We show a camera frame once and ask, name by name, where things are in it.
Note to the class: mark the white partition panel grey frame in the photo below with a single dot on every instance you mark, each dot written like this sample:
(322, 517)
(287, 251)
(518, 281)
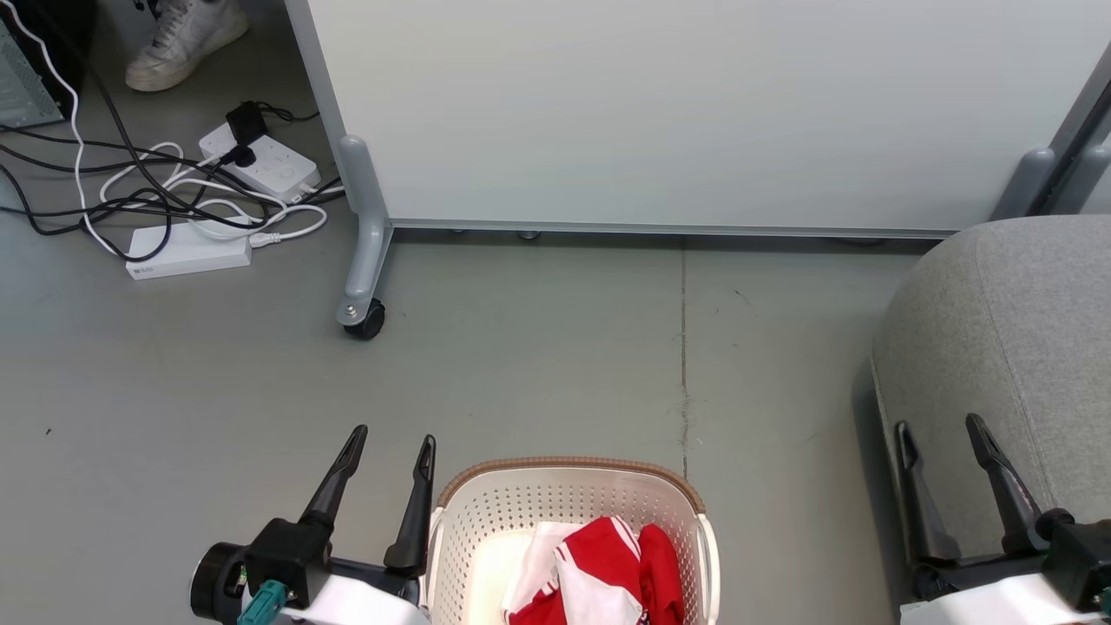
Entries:
(694, 104)

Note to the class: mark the black plug adapter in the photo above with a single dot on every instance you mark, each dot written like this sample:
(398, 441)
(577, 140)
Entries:
(246, 123)

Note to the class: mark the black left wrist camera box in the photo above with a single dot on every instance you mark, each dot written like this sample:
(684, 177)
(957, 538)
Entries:
(291, 560)

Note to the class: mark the white long power brick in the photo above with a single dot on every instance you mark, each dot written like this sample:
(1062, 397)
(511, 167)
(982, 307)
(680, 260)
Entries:
(187, 253)

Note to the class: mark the partition panel with grey post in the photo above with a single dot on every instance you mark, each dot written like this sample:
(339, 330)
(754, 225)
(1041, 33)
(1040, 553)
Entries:
(1076, 148)

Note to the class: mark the red and white garment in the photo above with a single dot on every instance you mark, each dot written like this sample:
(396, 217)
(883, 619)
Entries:
(608, 573)

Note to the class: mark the grey fabric sofa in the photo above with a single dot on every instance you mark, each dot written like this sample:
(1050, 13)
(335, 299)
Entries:
(1024, 347)

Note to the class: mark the white sneaker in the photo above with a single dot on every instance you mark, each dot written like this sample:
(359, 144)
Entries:
(182, 43)

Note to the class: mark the black trouser leg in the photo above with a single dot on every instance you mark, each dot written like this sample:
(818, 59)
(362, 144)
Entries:
(152, 5)

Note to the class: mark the cream perforated laundry basket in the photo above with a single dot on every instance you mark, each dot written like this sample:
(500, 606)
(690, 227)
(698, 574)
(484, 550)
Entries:
(503, 512)

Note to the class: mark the white square power strip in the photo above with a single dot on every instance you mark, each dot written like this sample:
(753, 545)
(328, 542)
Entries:
(282, 169)

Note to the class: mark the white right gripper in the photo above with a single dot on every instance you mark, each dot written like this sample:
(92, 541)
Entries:
(989, 599)

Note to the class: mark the dark computer case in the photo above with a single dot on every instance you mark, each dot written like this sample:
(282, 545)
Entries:
(39, 52)

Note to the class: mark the black round plug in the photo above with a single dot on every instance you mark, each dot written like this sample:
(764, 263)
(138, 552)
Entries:
(240, 157)

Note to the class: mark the black caster wheel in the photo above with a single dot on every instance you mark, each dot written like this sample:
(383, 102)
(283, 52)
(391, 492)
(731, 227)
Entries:
(369, 321)

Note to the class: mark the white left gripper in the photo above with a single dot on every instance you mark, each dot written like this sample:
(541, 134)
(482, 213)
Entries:
(364, 603)

